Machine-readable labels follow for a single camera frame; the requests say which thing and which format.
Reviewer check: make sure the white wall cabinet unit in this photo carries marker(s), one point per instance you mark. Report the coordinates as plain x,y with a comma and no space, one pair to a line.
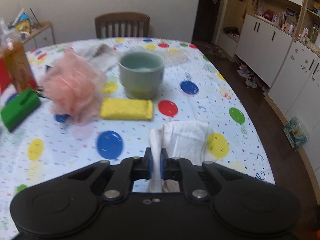
271,38

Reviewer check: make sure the white tissue cloth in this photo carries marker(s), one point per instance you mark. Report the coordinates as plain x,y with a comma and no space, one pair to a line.
184,139

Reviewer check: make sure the yellow sponge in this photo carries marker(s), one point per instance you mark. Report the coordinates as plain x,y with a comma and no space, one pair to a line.
126,109

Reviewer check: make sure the green plastic block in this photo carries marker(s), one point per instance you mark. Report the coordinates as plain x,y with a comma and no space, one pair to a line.
19,108

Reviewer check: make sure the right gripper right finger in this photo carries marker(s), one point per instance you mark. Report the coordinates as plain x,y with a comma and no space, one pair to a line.
184,172

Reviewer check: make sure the bubble wrap sheet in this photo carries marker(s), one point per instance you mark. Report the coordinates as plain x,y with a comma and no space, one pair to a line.
174,58

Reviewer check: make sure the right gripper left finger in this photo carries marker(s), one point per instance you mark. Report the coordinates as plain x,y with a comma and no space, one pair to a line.
123,176

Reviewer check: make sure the tied clear plastic bag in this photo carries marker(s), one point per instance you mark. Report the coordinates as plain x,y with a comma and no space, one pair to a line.
7,35

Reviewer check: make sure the amber drink bottle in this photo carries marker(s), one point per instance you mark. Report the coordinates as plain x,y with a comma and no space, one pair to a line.
17,65

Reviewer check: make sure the wooden side cabinet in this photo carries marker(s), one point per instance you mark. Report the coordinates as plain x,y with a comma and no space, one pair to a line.
38,37

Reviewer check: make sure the dark entrance door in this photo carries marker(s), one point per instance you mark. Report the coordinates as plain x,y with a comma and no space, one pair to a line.
206,18

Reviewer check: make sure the red white cardboard box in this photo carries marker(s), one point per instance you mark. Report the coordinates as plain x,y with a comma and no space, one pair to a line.
5,80

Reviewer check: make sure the black fabric pouch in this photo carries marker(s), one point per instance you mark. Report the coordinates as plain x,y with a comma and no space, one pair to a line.
48,67

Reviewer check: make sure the green ceramic mug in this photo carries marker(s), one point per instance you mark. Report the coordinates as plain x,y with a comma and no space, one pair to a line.
141,73

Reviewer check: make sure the wooden dining chair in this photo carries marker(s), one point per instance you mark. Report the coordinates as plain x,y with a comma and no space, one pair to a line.
122,24

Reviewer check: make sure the grey fluffy cloth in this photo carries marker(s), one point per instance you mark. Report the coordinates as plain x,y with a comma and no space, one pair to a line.
99,55

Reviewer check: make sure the floral tissue box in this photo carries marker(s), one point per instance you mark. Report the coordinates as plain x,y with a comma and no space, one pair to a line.
296,133

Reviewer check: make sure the balloon pattern tablecloth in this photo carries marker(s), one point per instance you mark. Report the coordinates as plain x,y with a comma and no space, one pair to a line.
46,146

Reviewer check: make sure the pink mesh bath pouf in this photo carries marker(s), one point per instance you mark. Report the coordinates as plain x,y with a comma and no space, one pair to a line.
74,87

